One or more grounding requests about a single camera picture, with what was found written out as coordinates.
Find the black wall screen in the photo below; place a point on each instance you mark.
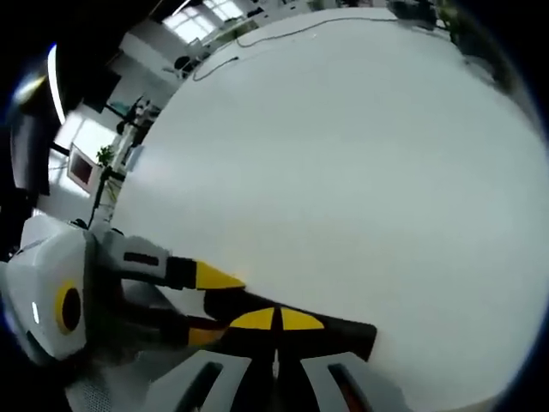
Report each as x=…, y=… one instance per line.
x=100, y=92

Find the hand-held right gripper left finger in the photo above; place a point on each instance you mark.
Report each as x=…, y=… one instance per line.
x=214, y=386

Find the ceiling light strip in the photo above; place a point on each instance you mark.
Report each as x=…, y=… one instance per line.
x=55, y=86

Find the small green plant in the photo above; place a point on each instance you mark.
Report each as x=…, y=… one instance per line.
x=105, y=155

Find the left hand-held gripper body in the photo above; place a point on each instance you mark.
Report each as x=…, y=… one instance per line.
x=43, y=274

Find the white office chair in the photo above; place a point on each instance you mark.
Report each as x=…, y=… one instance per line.
x=186, y=66

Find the black remote control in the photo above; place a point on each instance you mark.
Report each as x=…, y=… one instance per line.
x=351, y=339

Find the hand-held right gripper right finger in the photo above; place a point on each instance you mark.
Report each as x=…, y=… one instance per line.
x=343, y=386

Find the potted green plant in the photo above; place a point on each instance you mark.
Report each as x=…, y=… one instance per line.
x=467, y=38

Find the white framed monitor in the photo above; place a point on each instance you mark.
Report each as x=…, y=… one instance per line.
x=81, y=169

